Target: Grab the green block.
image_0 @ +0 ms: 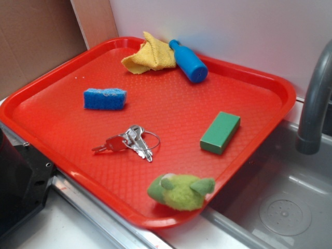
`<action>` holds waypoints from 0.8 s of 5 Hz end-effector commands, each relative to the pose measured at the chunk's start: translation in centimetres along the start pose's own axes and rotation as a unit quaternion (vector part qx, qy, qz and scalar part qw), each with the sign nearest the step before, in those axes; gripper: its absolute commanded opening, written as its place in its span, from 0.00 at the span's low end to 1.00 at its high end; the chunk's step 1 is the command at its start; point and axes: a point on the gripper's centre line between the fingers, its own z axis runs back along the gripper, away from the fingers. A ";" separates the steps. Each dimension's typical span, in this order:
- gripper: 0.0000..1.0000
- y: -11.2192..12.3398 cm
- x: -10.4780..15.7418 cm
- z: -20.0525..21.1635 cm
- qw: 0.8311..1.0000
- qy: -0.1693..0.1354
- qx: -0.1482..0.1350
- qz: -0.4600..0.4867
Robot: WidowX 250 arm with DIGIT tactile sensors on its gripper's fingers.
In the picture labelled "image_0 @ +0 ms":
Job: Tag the bunch of silver keys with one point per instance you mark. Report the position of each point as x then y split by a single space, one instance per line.
131 139

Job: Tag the green rectangular block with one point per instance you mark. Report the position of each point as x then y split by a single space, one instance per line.
220 132

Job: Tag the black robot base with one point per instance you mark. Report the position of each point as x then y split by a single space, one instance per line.
26 176

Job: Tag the red plastic tray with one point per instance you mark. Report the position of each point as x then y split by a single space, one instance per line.
49 113

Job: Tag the blue toy bottle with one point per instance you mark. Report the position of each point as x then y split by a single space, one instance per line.
195 70

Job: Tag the blue sponge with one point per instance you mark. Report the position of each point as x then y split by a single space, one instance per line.
105 99

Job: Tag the green plush toy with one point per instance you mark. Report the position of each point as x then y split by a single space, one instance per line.
181 192

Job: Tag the yellow cloth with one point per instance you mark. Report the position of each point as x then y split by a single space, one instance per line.
153 55

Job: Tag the grey sink basin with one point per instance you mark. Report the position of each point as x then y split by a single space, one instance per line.
279 198

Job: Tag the grey faucet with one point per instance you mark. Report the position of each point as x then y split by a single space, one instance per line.
315 117

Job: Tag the brown cardboard panel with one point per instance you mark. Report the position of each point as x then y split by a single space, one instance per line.
38 36

